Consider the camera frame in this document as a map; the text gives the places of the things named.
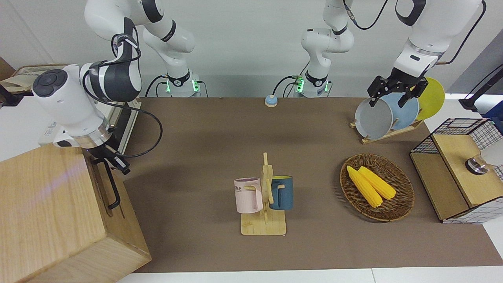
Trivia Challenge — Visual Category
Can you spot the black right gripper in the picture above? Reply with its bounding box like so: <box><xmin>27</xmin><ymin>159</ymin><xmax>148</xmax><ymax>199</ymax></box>
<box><xmin>84</xmin><ymin>142</ymin><xmax>131</xmax><ymax>176</ymax></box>

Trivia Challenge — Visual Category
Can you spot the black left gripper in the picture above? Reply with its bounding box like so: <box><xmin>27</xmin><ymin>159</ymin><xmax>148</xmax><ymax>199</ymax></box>
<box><xmin>369</xmin><ymin>68</ymin><xmax>429</xmax><ymax>109</ymax></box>

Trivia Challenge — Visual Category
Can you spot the black metal drawer handle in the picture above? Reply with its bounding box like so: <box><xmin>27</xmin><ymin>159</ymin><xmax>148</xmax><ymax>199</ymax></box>
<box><xmin>96</xmin><ymin>159</ymin><xmax>121</xmax><ymax>210</ymax></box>

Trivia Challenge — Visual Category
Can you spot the light wooden drawer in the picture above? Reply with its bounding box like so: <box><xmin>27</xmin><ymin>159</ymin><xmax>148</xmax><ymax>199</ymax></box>
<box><xmin>84</xmin><ymin>155</ymin><xmax>152</xmax><ymax>261</ymax></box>

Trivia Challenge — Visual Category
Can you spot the light blue plate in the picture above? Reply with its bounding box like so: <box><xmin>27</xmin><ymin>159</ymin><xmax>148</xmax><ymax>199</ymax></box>
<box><xmin>381</xmin><ymin>92</ymin><xmax>420</xmax><ymax>131</ymax></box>

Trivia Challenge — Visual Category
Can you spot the yellow plate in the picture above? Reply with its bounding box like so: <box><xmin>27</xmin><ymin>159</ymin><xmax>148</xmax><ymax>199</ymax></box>
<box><xmin>411</xmin><ymin>77</ymin><xmax>446</xmax><ymax>121</ymax></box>

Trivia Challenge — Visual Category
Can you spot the grey plate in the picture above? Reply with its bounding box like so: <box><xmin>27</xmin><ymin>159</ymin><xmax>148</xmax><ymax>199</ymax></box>
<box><xmin>354</xmin><ymin>97</ymin><xmax>393</xmax><ymax>140</ymax></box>

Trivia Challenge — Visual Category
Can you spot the wooden plate rack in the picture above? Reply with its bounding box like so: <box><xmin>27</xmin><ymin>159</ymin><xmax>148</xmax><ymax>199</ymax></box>
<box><xmin>350</xmin><ymin>119</ymin><xmax>425</xmax><ymax>145</ymax></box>

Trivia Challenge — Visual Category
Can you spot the black stand pole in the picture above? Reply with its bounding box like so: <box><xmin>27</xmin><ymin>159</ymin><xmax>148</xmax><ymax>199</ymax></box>
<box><xmin>459</xmin><ymin>65</ymin><xmax>503</xmax><ymax>111</ymax></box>

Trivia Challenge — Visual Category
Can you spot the light wooden cabinet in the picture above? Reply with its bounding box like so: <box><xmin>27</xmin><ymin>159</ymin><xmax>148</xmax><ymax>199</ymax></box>
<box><xmin>0</xmin><ymin>143</ymin><xmax>152</xmax><ymax>283</ymax></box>

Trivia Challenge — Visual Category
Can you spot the yellow corn cob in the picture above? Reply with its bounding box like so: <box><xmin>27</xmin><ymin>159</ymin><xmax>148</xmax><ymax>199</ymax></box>
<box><xmin>358</xmin><ymin>166</ymin><xmax>397</xmax><ymax>200</ymax></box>
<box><xmin>346</xmin><ymin>165</ymin><xmax>383</xmax><ymax>208</ymax></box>

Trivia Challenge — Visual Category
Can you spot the blue box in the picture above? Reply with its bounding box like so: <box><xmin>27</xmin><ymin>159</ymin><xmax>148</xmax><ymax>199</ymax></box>
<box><xmin>483</xmin><ymin>100</ymin><xmax>503</xmax><ymax>132</ymax></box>

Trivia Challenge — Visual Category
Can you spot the white cylinder bottle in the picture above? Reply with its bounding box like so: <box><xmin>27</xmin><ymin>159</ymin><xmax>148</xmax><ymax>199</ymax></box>
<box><xmin>465</xmin><ymin>138</ymin><xmax>503</xmax><ymax>175</ymax></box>

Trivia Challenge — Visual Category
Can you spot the brown table mat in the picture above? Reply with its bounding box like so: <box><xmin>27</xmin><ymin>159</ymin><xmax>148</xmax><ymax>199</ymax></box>
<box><xmin>118</xmin><ymin>97</ymin><xmax>503</xmax><ymax>274</ymax></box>

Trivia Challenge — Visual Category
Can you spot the brown wicker basket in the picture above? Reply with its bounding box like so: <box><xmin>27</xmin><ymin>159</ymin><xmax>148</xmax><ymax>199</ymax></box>
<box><xmin>340</xmin><ymin>154</ymin><xmax>415</xmax><ymax>222</ymax></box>

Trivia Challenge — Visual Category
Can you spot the pink mug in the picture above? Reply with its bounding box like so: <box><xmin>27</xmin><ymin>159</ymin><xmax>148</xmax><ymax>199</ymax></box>
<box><xmin>234</xmin><ymin>177</ymin><xmax>264</xmax><ymax>214</ymax></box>

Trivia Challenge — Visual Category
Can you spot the beige cardboard box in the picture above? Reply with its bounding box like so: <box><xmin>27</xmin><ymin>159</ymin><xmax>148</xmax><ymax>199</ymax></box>
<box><xmin>0</xmin><ymin>64</ymin><xmax>75</xmax><ymax>97</ymax></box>

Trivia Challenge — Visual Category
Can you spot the dark blue mug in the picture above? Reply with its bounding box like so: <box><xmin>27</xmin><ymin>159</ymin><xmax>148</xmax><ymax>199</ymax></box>
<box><xmin>269</xmin><ymin>175</ymin><xmax>294</xmax><ymax>211</ymax></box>

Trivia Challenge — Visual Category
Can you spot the wooden mug tree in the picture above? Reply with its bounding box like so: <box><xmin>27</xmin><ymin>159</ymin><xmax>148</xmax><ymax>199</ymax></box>
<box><xmin>240</xmin><ymin>153</ymin><xmax>287</xmax><ymax>236</ymax></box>

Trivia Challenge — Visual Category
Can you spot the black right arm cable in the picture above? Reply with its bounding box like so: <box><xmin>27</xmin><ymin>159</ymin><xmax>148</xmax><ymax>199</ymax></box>
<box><xmin>82</xmin><ymin>33</ymin><xmax>163</xmax><ymax>158</ymax></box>

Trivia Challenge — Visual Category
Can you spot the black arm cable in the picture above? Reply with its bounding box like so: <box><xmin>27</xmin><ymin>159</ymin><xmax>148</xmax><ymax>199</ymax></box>
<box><xmin>82</xmin><ymin>33</ymin><xmax>163</xmax><ymax>158</ymax></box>
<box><xmin>343</xmin><ymin>0</ymin><xmax>487</xmax><ymax>66</ymax></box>

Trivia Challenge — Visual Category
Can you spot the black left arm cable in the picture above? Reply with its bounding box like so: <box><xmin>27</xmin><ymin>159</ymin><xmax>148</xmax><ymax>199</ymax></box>
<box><xmin>343</xmin><ymin>0</ymin><xmax>487</xmax><ymax>66</ymax></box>

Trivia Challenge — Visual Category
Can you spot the black base cable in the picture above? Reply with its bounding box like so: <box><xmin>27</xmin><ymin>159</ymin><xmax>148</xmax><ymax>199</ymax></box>
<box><xmin>145</xmin><ymin>75</ymin><xmax>169</xmax><ymax>97</ymax></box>
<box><xmin>273</xmin><ymin>75</ymin><xmax>303</xmax><ymax>97</ymax></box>

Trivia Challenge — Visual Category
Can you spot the wire grid wooden shelf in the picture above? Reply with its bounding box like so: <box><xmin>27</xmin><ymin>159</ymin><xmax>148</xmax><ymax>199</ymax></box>
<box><xmin>409</xmin><ymin>118</ymin><xmax>503</xmax><ymax>224</ymax></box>

